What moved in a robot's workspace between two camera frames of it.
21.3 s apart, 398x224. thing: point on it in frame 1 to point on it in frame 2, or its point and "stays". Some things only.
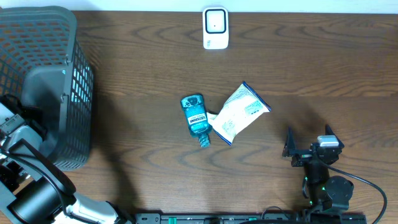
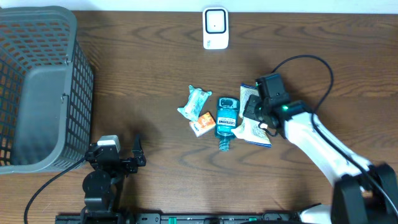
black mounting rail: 249,218 stays
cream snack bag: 244,105 to 250,130
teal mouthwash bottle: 194,107 to 227,118
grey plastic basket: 41,63 stays
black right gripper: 303,157 to 249,109
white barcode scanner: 215,28 stays
